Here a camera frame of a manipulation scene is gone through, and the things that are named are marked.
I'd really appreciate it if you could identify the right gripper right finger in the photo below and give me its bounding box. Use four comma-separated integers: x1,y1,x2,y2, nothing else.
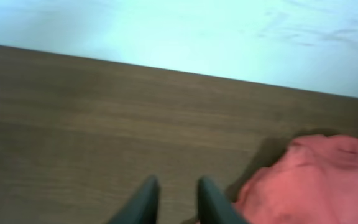
197,176,248,224

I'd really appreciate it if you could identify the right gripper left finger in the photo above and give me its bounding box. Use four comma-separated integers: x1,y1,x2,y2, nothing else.
106,176,160,224

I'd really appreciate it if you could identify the red printed t-shirt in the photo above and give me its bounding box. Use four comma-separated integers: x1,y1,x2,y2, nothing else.
231,135,358,224

